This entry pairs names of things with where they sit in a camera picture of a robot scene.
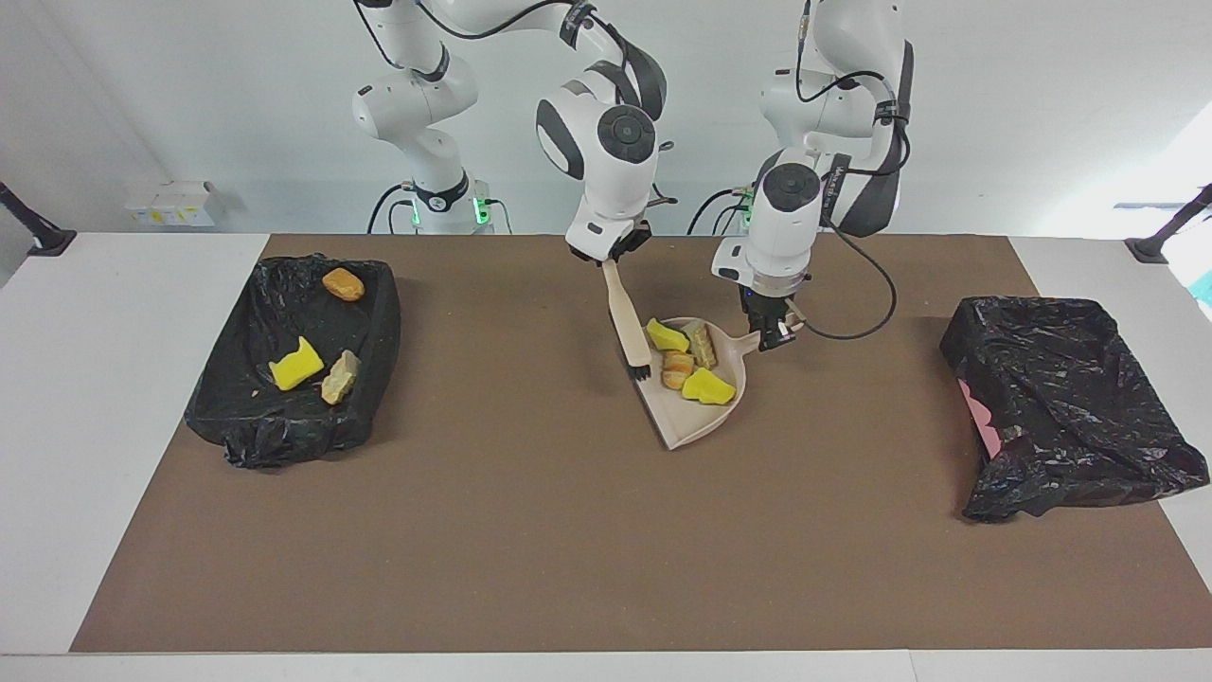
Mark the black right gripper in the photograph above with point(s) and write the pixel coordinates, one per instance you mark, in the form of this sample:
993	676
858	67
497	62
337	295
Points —
615	242

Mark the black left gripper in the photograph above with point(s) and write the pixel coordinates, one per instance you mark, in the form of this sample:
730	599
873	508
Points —
762	303

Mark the beige brush black bristles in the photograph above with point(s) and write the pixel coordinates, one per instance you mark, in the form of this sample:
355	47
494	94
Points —
627	322

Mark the striped croissant bread piece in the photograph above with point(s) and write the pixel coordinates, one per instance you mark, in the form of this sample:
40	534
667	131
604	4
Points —
677	369
341	377
701	344

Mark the yellow sponge piece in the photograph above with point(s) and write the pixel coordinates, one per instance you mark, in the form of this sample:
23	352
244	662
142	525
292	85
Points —
295	366
708	387
667	335

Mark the beige plastic dustpan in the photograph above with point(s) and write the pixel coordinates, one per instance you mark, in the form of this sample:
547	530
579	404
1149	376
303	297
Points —
691	421

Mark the brown bread roll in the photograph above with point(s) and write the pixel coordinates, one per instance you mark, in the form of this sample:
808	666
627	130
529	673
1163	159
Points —
343	284

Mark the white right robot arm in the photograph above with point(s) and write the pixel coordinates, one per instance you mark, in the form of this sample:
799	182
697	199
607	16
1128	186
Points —
606	152

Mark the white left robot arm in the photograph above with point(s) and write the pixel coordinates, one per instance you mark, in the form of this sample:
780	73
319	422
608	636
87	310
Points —
786	218

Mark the black bag lined pink bin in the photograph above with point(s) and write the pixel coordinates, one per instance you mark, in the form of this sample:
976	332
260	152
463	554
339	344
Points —
1070	407

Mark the brown table mat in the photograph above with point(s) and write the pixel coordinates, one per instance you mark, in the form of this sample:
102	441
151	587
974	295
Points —
606	568

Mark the black angled stand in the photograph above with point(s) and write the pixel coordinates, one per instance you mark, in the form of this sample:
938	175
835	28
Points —
33	229
1165	232

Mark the teal object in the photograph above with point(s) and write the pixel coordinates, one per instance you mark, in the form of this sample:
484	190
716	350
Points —
1204	289

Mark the white wall socket boxes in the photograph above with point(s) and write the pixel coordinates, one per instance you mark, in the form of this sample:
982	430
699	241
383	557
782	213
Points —
170	204

